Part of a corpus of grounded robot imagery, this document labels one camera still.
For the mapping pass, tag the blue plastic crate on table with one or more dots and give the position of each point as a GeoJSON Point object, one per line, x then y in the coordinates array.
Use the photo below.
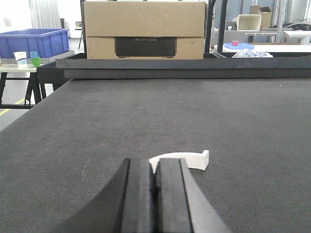
{"type": "Point", "coordinates": [47, 42]}

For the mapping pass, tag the blue shallow tray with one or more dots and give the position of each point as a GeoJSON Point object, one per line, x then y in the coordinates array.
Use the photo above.
{"type": "Point", "coordinates": [240, 46]}

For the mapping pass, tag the large cardboard box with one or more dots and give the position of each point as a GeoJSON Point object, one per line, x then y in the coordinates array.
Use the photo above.
{"type": "Point", "coordinates": [145, 29]}

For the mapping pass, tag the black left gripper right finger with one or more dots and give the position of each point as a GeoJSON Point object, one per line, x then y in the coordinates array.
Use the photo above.
{"type": "Point", "coordinates": [181, 207]}

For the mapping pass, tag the brown carton background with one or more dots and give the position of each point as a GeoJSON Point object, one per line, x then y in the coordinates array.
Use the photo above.
{"type": "Point", "coordinates": [266, 15]}

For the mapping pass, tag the green and blue cups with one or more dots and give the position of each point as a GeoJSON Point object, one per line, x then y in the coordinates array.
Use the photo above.
{"type": "Point", "coordinates": [36, 60]}

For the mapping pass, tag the black foam board stack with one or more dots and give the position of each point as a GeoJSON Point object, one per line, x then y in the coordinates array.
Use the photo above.
{"type": "Point", "coordinates": [213, 66]}

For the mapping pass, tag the crumpled plastic bag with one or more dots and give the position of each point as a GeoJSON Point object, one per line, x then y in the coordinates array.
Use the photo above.
{"type": "Point", "coordinates": [247, 53]}

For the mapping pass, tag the small white pipe clamp piece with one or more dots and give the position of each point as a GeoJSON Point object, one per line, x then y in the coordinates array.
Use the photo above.
{"type": "Point", "coordinates": [194, 160]}

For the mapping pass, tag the white open box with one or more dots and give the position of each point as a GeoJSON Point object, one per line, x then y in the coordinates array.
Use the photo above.
{"type": "Point", "coordinates": [250, 22]}

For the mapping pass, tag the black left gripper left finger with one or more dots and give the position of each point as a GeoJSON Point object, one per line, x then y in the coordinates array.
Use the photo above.
{"type": "Point", "coordinates": [124, 205]}

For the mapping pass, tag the white paper cup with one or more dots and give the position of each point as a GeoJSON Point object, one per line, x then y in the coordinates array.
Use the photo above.
{"type": "Point", "coordinates": [21, 59]}

